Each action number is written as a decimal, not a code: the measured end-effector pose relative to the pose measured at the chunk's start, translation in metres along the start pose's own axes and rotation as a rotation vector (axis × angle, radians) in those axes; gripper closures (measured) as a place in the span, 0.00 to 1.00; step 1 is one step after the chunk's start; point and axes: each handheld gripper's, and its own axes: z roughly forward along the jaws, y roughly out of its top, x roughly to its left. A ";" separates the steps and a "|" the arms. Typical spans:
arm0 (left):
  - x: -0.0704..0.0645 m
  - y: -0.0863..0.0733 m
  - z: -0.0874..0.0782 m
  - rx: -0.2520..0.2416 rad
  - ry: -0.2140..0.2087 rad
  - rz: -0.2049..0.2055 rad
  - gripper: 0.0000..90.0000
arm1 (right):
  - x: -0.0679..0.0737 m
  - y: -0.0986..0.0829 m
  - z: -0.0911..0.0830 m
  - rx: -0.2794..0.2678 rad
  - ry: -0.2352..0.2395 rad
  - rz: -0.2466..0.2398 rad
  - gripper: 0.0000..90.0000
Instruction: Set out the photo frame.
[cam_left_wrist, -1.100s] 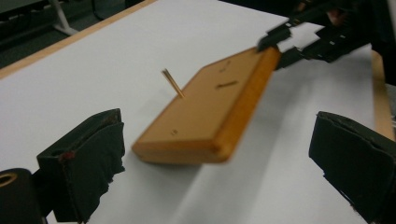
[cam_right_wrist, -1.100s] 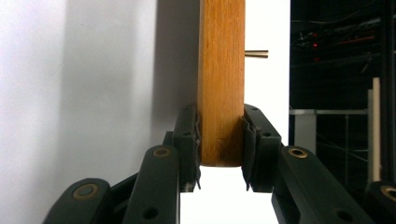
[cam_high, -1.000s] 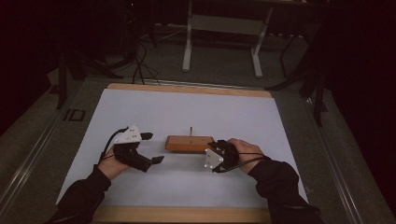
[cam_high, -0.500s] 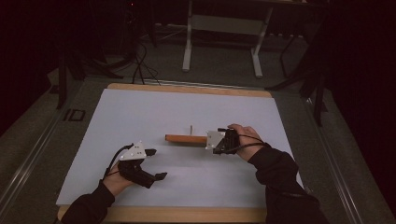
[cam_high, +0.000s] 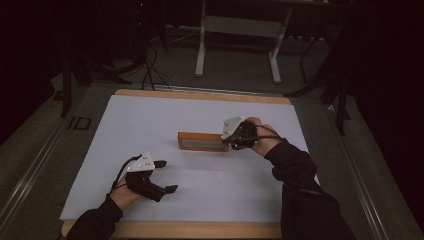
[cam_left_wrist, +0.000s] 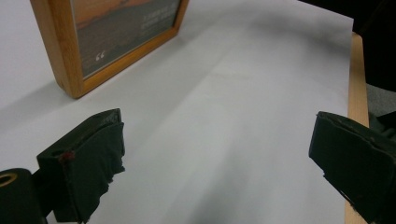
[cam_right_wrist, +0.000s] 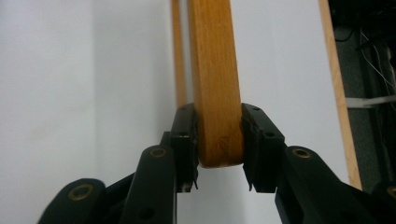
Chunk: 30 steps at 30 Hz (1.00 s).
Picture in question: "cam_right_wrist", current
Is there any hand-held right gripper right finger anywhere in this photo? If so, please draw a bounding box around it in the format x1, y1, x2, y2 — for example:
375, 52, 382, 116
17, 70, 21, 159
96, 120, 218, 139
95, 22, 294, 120
240, 103, 287, 193

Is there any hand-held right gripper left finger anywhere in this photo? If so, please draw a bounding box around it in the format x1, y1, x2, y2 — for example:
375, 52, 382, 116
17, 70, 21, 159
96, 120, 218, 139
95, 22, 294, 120
161, 103, 201, 193

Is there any wooden board with slots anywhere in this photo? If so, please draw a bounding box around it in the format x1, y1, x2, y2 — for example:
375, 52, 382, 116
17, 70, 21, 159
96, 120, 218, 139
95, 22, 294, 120
187, 0, 245, 169

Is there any white strap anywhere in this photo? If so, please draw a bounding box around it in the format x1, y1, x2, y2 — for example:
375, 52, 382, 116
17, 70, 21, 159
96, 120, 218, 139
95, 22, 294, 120
345, 94, 396, 109

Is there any white cable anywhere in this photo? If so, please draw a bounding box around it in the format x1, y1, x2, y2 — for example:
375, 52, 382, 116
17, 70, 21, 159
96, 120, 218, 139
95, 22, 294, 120
359, 29, 396, 113

